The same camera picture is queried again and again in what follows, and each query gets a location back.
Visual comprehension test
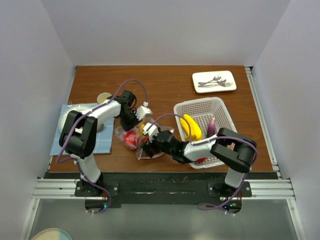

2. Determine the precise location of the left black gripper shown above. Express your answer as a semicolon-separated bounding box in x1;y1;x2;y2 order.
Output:
118;109;142;134

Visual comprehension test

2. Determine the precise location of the fake yellow lemon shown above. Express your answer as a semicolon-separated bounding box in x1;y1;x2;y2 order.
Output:
138;123;145;138

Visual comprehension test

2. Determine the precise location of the fake red apple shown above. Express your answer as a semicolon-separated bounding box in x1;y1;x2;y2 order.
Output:
197;157;206;163
123;131;140;148

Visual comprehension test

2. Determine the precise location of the clear zip top bag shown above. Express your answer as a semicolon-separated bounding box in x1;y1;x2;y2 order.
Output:
114;117;164;160

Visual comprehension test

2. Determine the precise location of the fake yellow banana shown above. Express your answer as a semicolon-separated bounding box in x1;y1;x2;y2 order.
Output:
179;114;202;142

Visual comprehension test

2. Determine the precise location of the fake purple eggplant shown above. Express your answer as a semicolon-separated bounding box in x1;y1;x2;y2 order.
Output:
206;116;216;138

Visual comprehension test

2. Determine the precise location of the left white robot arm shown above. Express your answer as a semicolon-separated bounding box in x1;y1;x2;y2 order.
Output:
56;90;143;196

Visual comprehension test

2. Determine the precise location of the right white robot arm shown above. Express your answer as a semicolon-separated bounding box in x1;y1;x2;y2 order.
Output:
141;125;258;197

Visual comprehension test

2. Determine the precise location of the silver spoon on cloth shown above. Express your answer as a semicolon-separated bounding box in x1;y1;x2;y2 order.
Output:
97;124;104;133

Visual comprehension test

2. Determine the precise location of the blue checkered cloth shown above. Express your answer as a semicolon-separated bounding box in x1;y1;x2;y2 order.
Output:
49;104;114;156

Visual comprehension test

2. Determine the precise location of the beige mug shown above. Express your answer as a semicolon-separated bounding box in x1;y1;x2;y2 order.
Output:
96;92;112;105

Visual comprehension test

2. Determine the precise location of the white plastic basket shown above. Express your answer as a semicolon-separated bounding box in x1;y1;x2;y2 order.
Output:
173;96;238;170

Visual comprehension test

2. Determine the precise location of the white round plate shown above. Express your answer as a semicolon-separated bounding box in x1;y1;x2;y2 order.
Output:
57;103;97;133

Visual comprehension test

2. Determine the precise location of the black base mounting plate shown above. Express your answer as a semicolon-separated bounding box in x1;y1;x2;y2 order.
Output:
39;172;278;209

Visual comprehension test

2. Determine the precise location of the white rectangular plate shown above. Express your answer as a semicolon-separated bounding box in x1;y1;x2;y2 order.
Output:
192;70;237;94

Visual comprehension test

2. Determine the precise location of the silver spoon on plate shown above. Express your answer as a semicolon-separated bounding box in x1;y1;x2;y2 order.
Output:
197;79;227;88
197;75;223;88

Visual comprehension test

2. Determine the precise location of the silver fork on plate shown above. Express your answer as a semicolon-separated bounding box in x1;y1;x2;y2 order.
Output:
197;82;233;88

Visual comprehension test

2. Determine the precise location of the pastel round plate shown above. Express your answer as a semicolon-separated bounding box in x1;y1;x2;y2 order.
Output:
31;228;72;240

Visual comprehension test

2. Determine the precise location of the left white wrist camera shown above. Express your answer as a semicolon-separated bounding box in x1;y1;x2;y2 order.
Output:
135;106;153;121

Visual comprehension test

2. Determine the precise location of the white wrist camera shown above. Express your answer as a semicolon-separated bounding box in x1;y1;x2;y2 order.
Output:
142;123;159;142
135;106;153;121

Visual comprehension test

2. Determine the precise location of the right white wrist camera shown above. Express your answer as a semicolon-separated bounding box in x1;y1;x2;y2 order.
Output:
142;123;159;142

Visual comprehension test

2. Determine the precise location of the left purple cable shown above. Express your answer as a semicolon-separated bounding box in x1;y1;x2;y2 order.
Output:
55;78;150;215

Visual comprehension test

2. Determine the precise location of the purple cable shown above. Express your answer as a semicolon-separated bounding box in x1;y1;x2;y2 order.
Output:
147;113;258;211
55;78;150;215

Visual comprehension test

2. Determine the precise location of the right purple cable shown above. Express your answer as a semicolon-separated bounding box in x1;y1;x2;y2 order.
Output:
147;113;258;211

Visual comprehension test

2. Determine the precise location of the aluminium rail frame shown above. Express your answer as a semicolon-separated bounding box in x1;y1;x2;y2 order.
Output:
20;172;306;240

